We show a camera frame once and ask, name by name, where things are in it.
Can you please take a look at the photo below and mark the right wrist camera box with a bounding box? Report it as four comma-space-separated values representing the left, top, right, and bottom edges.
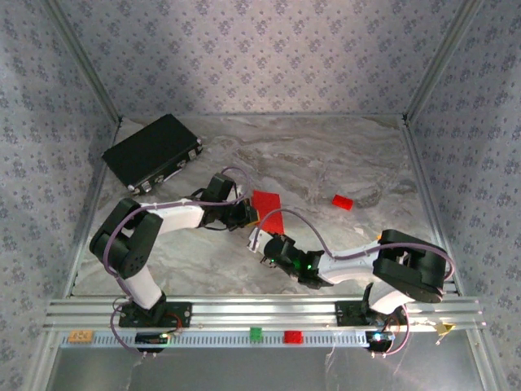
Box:
247, 228, 266, 257

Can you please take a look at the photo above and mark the aluminium frame post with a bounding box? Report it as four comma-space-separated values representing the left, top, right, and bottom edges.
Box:
42, 0, 124, 123
402, 0, 485, 123

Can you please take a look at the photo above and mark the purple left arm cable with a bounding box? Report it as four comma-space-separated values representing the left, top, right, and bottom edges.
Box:
103, 165, 252, 359

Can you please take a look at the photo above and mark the red paper sheet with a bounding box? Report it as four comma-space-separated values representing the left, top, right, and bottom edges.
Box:
250, 189, 287, 238

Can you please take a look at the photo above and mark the aluminium mounting rail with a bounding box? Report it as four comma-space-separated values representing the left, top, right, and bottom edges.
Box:
42, 296, 488, 332

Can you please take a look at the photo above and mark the right black controller board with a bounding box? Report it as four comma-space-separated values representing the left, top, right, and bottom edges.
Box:
365, 330, 395, 345

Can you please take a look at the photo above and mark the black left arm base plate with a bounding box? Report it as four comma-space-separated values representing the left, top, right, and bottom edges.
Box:
118, 301, 193, 329

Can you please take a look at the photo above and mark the white slotted cable duct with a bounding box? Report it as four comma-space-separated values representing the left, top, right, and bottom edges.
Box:
59, 329, 372, 349

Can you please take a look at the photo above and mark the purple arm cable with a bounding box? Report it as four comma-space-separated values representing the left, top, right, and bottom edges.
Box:
103, 165, 252, 359
255, 209, 456, 358

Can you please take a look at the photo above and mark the black hard case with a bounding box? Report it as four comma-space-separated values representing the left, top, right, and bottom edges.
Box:
101, 112, 204, 197

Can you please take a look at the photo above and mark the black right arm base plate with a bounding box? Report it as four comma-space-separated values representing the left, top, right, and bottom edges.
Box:
334, 300, 410, 327

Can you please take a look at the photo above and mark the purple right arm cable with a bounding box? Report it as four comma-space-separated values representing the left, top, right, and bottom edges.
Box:
255, 209, 456, 358

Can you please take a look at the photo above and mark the aluminium side rail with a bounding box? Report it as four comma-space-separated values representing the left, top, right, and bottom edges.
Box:
401, 117, 465, 297
60, 117, 125, 298

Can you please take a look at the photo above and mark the left black controller board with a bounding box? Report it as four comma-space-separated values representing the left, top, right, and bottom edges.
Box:
134, 332, 170, 346

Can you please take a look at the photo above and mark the black controller board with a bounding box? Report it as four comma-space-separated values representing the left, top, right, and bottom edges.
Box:
134, 332, 170, 346
365, 330, 395, 345

